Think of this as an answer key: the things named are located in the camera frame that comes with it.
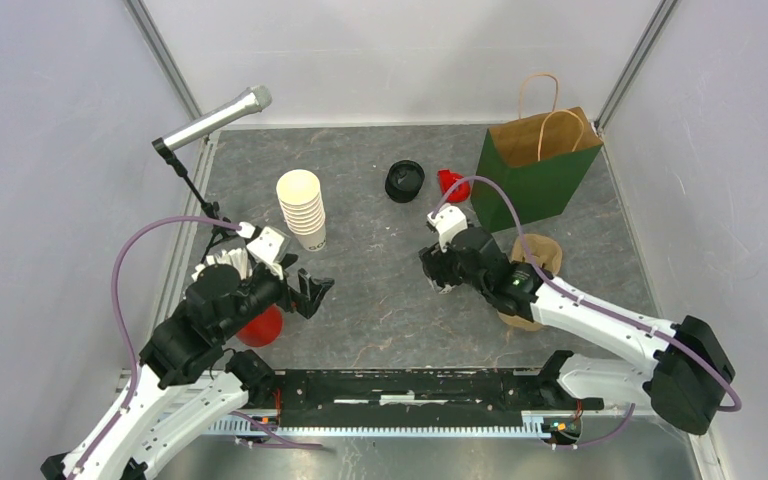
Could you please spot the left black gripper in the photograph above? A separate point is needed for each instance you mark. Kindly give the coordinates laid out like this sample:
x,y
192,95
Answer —
x,y
313,289

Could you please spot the silver microphone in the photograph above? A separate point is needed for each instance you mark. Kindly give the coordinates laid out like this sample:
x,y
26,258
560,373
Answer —
x,y
253,100

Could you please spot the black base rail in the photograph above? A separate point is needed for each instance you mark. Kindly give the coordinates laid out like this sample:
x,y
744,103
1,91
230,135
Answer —
x,y
454,402

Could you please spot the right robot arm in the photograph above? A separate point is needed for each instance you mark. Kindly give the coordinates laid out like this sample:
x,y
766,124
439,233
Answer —
x,y
678,369

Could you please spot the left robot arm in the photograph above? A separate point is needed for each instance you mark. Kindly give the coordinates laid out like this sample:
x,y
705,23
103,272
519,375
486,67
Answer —
x,y
134,441

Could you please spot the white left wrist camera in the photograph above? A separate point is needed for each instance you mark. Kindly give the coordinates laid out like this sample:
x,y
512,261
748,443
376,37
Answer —
x,y
264,246

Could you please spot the stack of white paper cups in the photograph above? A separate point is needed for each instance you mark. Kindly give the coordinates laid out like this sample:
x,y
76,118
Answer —
x,y
300,199

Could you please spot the brown cardboard cup carriers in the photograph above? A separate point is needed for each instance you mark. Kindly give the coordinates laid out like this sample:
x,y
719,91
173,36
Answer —
x,y
548,255

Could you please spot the stack of black lids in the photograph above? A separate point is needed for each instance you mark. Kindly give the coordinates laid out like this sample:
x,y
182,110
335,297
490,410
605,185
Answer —
x,y
404,181

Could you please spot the red plastic holder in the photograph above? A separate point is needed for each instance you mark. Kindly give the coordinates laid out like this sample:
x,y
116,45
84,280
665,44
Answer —
x,y
452,186

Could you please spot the green paper bag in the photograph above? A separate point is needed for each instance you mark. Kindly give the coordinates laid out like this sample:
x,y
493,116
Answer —
x,y
538,161

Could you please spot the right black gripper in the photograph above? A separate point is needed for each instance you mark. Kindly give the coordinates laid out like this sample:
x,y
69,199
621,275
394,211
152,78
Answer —
x,y
433,259

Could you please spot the red cup with straws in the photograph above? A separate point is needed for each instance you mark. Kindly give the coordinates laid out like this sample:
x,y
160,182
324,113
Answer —
x,y
266,327

